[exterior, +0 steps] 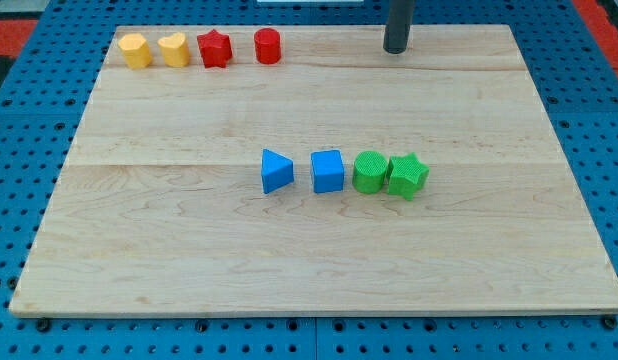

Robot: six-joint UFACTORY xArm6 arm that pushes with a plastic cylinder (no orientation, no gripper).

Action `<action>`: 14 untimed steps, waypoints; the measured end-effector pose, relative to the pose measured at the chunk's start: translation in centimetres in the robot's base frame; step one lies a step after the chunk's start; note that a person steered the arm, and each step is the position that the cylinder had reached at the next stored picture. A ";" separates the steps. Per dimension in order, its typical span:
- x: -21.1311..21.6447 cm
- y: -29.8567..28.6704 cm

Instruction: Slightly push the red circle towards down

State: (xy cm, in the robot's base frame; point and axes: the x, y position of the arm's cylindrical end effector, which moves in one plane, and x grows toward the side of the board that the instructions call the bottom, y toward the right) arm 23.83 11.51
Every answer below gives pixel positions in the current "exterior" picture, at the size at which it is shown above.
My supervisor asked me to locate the green cylinder block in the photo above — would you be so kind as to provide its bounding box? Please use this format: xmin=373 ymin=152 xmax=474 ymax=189
xmin=352 ymin=151 xmax=388 ymax=194

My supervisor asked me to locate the yellow heart block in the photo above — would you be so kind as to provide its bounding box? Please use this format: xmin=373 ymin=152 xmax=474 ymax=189
xmin=157 ymin=32 xmax=190 ymax=68

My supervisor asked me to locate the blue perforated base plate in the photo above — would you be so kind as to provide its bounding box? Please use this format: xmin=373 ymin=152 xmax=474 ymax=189
xmin=0 ymin=1 xmax=618 ymax=359

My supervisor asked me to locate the red star block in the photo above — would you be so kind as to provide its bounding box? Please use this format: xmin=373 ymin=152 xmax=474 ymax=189
xmin=197 ymin=29 xmax=233 ymax=68

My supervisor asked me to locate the blue triangle block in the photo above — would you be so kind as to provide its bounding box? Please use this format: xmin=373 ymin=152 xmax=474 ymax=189
xmin=261 ymin=149 xmax=294 ymax=194

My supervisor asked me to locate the red cylinder block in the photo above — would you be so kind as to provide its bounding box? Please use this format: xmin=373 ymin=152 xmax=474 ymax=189
xmin=254 ymin=28 xmax=282 ymax=65

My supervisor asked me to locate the blue cube block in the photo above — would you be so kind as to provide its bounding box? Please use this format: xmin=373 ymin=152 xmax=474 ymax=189
xmin=310 ymin=149 xmax=345 ymax=193

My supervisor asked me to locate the green star block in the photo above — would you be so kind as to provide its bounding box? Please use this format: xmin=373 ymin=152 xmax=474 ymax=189
xmin=386 ymin=153 xmax=430 ymax=201

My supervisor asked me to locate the yellow hexagon block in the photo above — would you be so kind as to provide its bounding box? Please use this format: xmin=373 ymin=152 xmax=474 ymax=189
xmin=118 ymin=33 xmax=153 ymax=70

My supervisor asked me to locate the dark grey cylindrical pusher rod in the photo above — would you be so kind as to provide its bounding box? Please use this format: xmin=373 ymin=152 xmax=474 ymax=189
xmin=383 ymin=0 xmax=416 ymax=54

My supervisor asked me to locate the light wooden board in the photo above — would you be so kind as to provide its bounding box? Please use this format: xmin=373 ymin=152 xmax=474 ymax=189
xmin=9 ymin=25 xmax=618 ymax=318

